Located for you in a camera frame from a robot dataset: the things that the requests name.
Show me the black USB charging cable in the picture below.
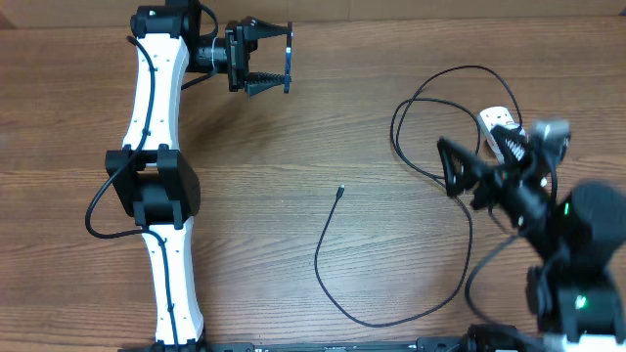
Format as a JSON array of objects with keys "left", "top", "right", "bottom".
[{"left": 313, "top": 65, "right": 524, "bottom": 330}]

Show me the white power strip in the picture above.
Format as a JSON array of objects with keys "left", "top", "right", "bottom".
[{"left": 478, "top": 107, "right": 525, "bottom": 163}]

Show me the blue Galaxy smartphone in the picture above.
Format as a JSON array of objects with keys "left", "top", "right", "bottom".
[{"left": 284, "top": 22, "right": 293, "bottom": 94}]

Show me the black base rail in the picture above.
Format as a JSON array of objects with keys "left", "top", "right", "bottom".
[{"left": 116, "top": 335, "right": 554, "bottom": 352}]

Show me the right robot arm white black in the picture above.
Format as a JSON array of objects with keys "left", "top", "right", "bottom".
[{"left": 437, "top": 120, "right": 625, "bottom": 351}]

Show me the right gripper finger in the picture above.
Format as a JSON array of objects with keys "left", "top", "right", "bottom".
[
  {"left": 437, "top": 137, "right": 489, "bottom": 197},
  {"left": 493, "top": 126, "right": 527, "bottom": 164}
]

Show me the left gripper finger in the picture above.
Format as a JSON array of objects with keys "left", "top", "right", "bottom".
[
  {"left": 245, "top": 72, "right": 286, "bottom": 96},
  {"left": 243, "top": 16, "right": 289, "bottom": 40}
]

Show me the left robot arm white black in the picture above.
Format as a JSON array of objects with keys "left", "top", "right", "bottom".
[{"left": 105, "top": 1, "right": 293, "bottom": 351}]

